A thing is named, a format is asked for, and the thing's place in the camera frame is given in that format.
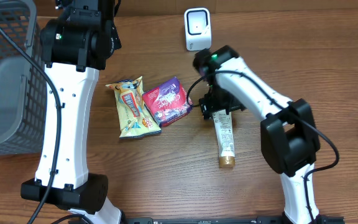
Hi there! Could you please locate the white tube gold cap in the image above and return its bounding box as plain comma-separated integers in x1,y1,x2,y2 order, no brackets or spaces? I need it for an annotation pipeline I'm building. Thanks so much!
213,110,236,168

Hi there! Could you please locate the red purple pad pack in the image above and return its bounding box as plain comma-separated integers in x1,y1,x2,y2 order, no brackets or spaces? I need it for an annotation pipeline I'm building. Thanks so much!
142,77,191,127

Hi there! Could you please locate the yellow snack bag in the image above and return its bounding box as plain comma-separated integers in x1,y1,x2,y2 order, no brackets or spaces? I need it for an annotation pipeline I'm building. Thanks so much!
105,76,162,139

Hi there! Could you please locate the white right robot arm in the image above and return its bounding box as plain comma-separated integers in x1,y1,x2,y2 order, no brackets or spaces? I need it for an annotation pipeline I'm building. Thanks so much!
193,45,321,223

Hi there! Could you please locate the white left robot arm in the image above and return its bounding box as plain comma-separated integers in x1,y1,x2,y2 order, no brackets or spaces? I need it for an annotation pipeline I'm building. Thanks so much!
21,0,125,223

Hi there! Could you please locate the white barcode scanner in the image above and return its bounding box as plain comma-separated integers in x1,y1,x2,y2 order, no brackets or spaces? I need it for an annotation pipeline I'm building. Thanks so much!
184,7,212,51

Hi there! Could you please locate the dark grey plastic basket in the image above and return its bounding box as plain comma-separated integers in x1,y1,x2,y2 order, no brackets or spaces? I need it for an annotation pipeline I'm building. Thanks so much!
0,0,47,155

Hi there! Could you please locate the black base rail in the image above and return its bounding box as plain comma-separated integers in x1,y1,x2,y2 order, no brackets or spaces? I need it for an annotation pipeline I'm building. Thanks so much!
126,215,346,224

